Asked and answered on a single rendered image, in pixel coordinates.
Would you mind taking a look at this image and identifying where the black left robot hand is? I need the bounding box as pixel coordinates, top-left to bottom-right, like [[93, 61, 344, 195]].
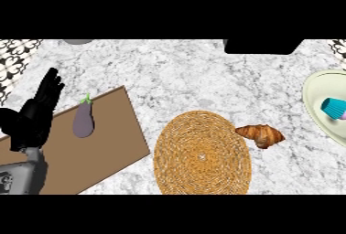
[[0, 67, 66, 153]]

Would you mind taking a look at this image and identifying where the woven wicker placemat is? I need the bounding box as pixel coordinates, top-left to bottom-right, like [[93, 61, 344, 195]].
[[152, 110, 252, 196]]

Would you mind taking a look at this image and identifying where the pale green bowl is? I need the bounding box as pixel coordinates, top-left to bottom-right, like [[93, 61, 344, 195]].
[[301, 69, 346, 147]]

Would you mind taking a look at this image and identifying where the cupcake with teal wrapper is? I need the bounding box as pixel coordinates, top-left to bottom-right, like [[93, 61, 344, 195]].
[[320, 97, 346, 121]]

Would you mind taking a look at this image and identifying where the purple eggplant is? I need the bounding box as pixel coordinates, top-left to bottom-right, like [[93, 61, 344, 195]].
[[70, 92, 95, 139]]

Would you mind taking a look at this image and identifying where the brown cutting board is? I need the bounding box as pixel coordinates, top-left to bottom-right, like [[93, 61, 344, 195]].
[[0, 85, 150, 196]]

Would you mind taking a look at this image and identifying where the grey round object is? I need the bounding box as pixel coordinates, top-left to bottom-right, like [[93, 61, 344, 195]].
[[61, 38, 94, 46]]

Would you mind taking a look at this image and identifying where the brown croissant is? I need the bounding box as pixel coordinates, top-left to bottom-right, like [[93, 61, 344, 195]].
[[233, 123, 286, 150]]

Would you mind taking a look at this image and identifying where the black appliance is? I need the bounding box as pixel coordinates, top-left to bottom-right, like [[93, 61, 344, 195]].
[[223, 38, 305, 56]]

